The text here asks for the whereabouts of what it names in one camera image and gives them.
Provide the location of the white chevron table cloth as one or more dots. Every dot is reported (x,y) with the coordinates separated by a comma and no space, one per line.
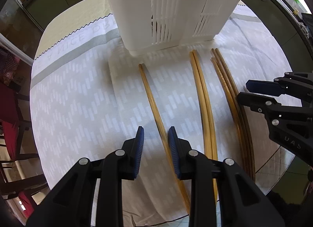
(87,97)

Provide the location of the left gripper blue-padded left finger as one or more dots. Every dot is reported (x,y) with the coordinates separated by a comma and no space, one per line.
(70,202)

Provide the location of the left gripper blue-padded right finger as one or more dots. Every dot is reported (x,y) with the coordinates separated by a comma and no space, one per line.
(242,203)

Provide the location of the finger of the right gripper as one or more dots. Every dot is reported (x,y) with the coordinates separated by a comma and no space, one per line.
(265,87)
(267,106)

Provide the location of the light bamboo chopstick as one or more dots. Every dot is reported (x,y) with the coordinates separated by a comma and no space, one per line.
(164,138)
(209,110)
(203,108)

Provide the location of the cream plastic utensil holder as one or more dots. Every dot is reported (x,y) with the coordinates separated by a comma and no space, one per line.
(151,25)

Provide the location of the red cushioned wooden chair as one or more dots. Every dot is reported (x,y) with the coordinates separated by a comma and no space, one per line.
(14,126)

